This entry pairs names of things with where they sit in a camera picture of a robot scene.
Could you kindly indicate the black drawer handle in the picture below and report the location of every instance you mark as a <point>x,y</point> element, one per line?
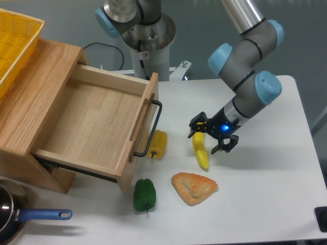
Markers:
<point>144,153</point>

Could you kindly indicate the open wooden drawer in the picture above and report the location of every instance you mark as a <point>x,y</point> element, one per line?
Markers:
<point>100,125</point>

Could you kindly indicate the blue handled frying pan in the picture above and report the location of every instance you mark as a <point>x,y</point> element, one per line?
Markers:
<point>15,211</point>

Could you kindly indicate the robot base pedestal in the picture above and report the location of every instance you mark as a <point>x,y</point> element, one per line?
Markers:
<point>150,50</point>

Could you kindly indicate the yellow bell pepper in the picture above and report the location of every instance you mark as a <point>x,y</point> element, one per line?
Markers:
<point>158,145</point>

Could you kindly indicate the yellow plastic basket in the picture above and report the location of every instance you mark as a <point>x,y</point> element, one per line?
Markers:
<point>19,36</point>

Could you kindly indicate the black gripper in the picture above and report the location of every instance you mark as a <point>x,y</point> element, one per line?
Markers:
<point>219,127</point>

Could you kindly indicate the black corner device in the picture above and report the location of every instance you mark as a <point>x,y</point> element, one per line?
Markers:
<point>321,216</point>

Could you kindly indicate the triangular bread pastry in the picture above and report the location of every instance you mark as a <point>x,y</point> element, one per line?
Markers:
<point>192,188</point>

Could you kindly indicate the wooden drawer cabinet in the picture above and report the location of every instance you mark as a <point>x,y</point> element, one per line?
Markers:
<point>25,108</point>

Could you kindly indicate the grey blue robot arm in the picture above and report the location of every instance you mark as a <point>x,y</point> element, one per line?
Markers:
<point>233,64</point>

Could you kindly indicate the green bell pepper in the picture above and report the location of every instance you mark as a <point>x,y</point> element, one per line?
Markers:
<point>144,195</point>

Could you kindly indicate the yellow banana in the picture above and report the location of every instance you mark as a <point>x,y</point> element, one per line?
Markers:
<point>200,150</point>

